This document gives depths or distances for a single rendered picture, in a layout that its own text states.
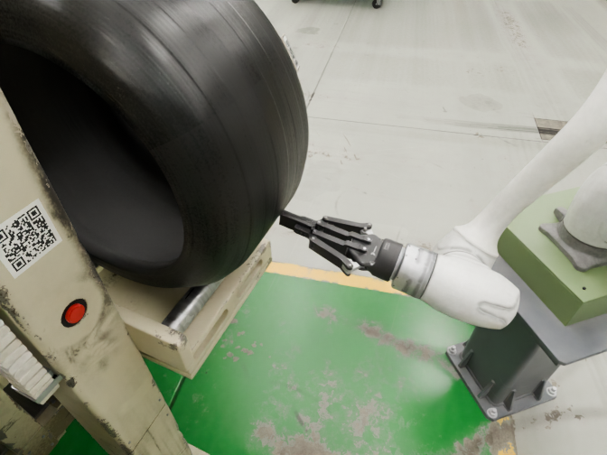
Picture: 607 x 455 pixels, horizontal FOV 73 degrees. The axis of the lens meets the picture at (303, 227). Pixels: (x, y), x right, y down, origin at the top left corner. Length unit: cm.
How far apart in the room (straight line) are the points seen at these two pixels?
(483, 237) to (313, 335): 114
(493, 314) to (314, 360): 115
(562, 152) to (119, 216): 90
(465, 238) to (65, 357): 73
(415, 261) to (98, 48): 56
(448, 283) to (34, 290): 62
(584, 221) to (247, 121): 95
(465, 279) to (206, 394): 127
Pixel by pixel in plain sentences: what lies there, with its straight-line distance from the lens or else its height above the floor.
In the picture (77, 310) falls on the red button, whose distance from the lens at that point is 72.
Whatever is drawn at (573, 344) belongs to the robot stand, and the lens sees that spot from 128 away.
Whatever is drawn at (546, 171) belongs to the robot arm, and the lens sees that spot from 80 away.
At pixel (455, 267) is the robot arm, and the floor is 106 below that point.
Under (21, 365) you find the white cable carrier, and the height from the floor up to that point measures 105.
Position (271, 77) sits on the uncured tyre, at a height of 133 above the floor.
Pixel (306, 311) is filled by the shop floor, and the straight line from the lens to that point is 193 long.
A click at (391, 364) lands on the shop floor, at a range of 183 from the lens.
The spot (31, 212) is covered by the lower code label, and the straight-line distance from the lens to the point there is 61.
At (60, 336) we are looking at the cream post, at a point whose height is 105.
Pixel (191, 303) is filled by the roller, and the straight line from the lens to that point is 85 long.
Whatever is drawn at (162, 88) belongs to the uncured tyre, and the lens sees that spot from 54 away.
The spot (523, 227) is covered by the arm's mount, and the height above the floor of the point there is 75.
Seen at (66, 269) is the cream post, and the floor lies 114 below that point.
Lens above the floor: 158
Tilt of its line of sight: 43 degrees down
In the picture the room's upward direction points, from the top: straight up
